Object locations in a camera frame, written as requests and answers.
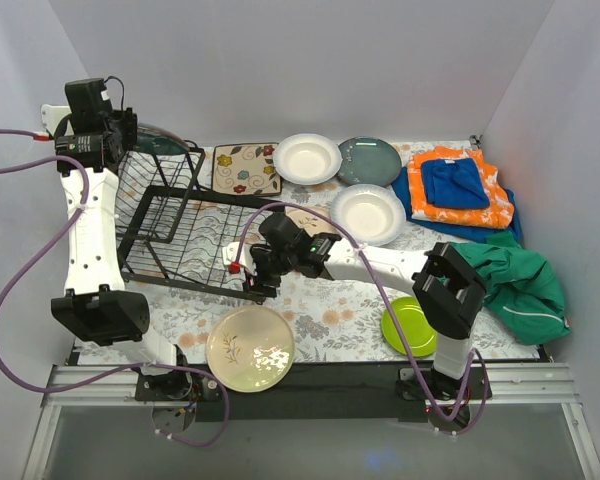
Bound white bowl plate rear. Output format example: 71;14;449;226
273;134;342;186

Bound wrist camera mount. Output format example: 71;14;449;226
40;104;71;139
221;242;256;275

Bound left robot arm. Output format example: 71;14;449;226
51;78;193;400

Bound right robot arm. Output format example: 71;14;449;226
222;212;486;399

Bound white bowl plate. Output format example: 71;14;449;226
330;184;406;246
273;134;342;186

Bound dark blue cloth underneath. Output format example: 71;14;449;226
391;168;523;243

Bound green jacket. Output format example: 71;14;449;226
453;231;571;345

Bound orange floral cloth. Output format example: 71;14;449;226
407;146;515;230

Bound square floral plate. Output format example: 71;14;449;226
211;143;282;197

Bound large dark teal plate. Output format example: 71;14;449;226
134;123;189;156

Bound pink cream plate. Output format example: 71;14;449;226
285;207;338;236

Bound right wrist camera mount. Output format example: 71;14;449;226
221;242;256;275

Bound small teal plate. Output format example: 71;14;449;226
337;137;403;187

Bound black wire dish rack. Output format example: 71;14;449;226
116;141;277;303

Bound blue folded cloth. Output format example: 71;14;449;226
421;158;490;209

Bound white bowl plate front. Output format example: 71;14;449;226
330;184;406;246

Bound cream green plate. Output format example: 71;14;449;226
206;305;295;393

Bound lime green plate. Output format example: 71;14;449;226
381;296;437;358

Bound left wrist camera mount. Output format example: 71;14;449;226
40;104;71;139

